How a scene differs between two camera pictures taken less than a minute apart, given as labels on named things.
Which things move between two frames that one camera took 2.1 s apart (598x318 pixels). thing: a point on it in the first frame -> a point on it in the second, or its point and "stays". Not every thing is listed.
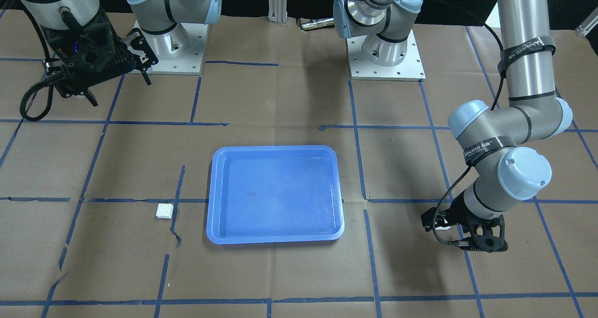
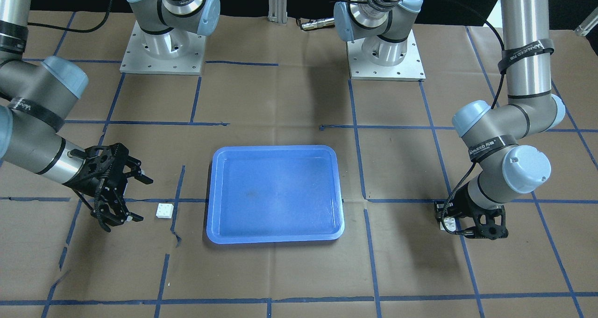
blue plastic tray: x=274 y=194 stays
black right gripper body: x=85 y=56 -> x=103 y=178
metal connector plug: x=317 y=23 stays
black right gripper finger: x=91 y=98 -> x=116 y=213
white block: x=165 y=210 stays
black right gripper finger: x=144 y=61 -> x=135 y=171
